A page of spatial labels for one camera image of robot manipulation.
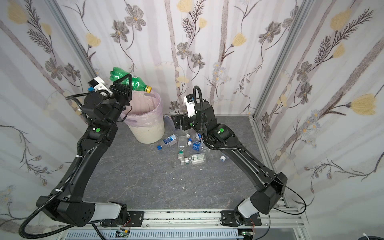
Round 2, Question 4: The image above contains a white slotted cable duct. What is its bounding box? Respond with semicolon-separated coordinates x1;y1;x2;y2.
64;229;244;240

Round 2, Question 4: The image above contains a cream waste bin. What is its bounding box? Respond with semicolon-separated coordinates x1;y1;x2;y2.
125;116;165;144

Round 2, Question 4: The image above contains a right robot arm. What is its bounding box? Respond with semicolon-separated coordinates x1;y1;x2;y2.
171;102;288;225

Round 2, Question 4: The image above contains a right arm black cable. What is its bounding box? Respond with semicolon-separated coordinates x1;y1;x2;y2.
269;176;307;216

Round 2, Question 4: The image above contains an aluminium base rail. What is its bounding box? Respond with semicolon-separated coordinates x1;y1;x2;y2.
56;208;304;232

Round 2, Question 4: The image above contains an aluminium corner frame post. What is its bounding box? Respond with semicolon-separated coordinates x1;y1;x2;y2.
253;0;316;119

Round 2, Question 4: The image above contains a Pepsi blue label bottle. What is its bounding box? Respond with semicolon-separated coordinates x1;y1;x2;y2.
191;133;202;142

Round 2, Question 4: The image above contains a left aluminium corner post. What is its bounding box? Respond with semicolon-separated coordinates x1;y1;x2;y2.
45;0;97;78

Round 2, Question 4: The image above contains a clear square bottle nutrition label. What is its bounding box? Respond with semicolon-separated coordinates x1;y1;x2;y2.
181;153;207;165

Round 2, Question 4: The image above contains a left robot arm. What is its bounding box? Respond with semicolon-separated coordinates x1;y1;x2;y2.
36;74;133;227

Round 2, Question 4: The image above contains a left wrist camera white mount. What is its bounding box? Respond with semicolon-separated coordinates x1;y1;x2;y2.
88;77;112;95

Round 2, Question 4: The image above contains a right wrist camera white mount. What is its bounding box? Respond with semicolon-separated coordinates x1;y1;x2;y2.
184;94;196;118

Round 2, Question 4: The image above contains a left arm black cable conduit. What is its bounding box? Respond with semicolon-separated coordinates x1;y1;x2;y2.
18;95;91;240

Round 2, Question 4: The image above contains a Pocari Sweat bottle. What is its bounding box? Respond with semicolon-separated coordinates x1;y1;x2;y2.
220;154;229;162

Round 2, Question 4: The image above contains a pink bin liner bag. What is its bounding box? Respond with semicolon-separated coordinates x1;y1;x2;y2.
120;91;163;128

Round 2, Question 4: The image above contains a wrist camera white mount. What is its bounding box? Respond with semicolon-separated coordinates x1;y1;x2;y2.
184;94;196;118
88;77;112;95

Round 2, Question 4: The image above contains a purple tinted Cancer bottle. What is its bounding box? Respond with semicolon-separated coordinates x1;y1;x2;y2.
164;115;176;132

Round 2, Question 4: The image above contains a clear square bottle green band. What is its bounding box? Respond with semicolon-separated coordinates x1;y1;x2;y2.
178;136;188;161

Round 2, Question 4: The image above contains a green soda bottle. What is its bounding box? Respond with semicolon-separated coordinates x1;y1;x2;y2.
110;67;152;93

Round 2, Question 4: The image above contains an untouched water blue label bottle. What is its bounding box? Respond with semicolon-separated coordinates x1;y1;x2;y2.
157;134;178;150

